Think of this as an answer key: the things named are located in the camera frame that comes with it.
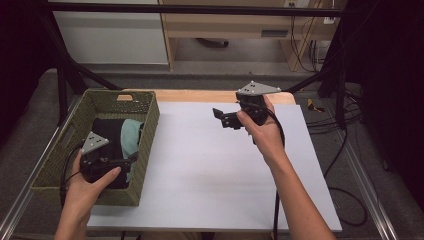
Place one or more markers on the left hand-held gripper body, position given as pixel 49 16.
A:
pixel 96 163

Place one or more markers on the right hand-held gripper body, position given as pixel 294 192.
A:
pixel 253 100

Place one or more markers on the black and mint shirt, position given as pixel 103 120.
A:
pixel 130 136

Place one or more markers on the green woven basket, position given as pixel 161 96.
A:
pixel 53 173

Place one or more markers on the person's left hand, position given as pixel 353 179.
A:
pixel 83 193

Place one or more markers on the person's right hand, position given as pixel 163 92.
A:
pixel 266 136

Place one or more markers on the white table board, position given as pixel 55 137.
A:
pixel 206 173

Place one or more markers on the yellow and black tape piece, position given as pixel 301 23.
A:
pixel 313 106

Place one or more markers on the black metal stand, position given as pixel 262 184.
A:
pixel 339 83
pixel 61 93

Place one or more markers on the wooden desk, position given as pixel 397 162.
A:
pixel 226 25

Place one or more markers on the white power strip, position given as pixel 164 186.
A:
pixel 329 20

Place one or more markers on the white cabinet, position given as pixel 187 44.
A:
pixel 110 40

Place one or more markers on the black curtain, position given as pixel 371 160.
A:
pixel 393 83
pixel 20 60

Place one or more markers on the aluminium rail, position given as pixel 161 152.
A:
pixel 370 193
pixel 20 203

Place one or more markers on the black horizontal frame bar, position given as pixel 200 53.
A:
pixel 200 9

